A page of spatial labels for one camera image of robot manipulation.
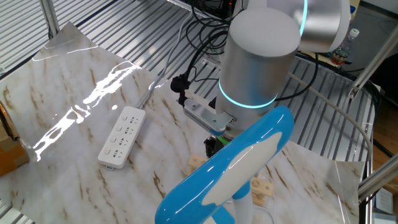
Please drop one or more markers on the plastic bottle white cap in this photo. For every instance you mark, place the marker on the plastic bottle white cap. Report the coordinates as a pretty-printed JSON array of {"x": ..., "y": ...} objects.
[{"x": 343, "y": 49}]

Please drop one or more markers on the white power strip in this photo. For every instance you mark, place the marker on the white power strip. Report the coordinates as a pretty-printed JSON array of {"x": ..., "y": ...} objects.
[{"x": 122, "y": 137}]

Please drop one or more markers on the cardboard box with orange tape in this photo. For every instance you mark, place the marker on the cardboard box with orange tape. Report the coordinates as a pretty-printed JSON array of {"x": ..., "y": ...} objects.
[{"x": 11, "y": 155}]

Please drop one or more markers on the blue and white desk lamp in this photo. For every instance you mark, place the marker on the blue and white desk lamp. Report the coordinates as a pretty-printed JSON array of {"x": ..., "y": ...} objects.
[{"x": 217, "y": 174}]

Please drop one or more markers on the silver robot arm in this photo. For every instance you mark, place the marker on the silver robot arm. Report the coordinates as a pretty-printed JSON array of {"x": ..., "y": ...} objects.
[{"x": 258, "y": 62}]

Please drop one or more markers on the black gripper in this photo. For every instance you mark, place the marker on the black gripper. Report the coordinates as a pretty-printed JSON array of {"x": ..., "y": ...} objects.
[{"x": 214, "y": 147}]

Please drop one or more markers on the aluminium frame post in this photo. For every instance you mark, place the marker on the aluminium frame post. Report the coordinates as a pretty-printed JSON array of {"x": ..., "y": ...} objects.
[
  {"x": 377, "y": 180},
  {"x": 49, "y": 15},
  {"x": 373, "y": 59}
]

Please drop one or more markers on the wooden test tube rack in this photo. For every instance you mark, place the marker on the wooden test tube rack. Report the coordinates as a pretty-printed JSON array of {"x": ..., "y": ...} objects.
[{"x": 262, "y": 188}]

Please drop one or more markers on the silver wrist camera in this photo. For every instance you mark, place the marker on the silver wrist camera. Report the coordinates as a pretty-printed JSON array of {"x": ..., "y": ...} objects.
[{"x": 205, "y": 116}]

